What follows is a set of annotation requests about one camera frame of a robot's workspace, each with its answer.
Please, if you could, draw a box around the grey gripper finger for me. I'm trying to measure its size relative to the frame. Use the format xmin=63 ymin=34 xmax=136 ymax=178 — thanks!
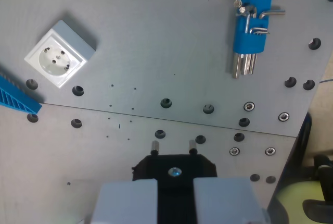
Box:
xmin=193 ymin=177 xmax=269 ymax=224
xmin=89 ymin=178 xmax=158 ymax=224

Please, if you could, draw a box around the black two-pin plug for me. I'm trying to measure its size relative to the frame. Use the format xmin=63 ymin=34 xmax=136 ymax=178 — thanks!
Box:
xmin=131 ymin=140 xmax=218 ymax=224

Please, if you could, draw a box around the yellow-green round object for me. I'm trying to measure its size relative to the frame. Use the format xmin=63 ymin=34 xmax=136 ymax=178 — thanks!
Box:
xmin=275 ymin=179 xmax=327 ymax=224

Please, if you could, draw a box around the black chair base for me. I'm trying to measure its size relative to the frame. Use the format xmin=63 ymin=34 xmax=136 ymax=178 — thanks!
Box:
xmin=302 ymin=154 xmax=333 ymax=224

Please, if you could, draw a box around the thick silver hex key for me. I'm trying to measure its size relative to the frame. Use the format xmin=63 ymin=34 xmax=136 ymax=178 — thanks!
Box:
xmin=232 ymin=0 xmax=244 ymax=80

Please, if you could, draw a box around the medium silver hex key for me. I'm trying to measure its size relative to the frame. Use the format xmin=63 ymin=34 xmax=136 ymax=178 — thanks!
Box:
xmin=238 ymin=5 xmax=251 ymax=76
xmin=248 ymin=5 xmax=259 ymax=75

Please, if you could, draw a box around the blue ribbed plastic rack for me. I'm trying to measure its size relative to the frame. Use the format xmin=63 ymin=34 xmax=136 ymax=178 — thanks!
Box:
xmin=0 ymin=64 xmax=43 ymax=116

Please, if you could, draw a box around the small silver hex key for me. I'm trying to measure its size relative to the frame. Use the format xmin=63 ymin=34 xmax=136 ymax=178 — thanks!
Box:
xmin=249 ymin=27 xmax=271 ymax=36

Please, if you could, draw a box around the long-armed silver hex key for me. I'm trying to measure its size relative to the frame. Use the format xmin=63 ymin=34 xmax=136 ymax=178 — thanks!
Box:
xmin=259 ymin=9 xmax=286 ymax=20

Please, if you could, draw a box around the white wall socket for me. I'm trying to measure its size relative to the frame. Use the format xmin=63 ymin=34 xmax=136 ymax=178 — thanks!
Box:
xmin=23 ymin=20 xmax=96 ymax=89

